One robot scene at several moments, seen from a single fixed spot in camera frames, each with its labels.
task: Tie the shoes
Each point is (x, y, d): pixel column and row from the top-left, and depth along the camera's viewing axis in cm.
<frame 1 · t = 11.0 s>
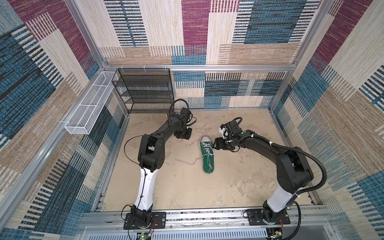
left hand: (187, 135, 99), fingers open
right hand: (218, 147, 91), fingers open
green canvas sneaker: (207, 139, 101), point 4 cm above the table
white shoelace: (208, 150, 95), point 5 cm above the table

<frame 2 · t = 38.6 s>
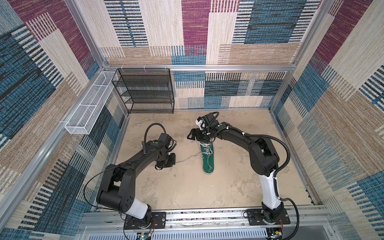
left hand: (173, 162, 88), fingers closed
right hand: (192, 139, 93), fingers open
white shoelace: (207, 149, 95), point 5 cm above the table
the other named things where they were.

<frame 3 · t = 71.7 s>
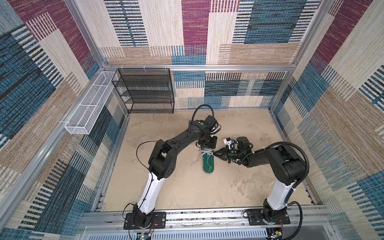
left hand: (214, 145, 92), fingers open
right hand: (213, 155, 91), fingers closed
white shoelace: (206, 151, 94), point 6 cm above the table
the other named things where they were.

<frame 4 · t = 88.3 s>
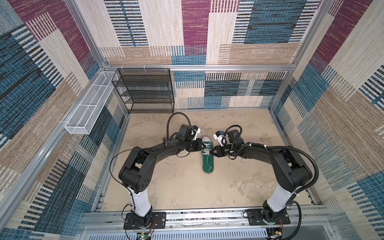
left hand: (206, 144, 89), fingers closed
right hand: (211, 153, 91), fingers closed
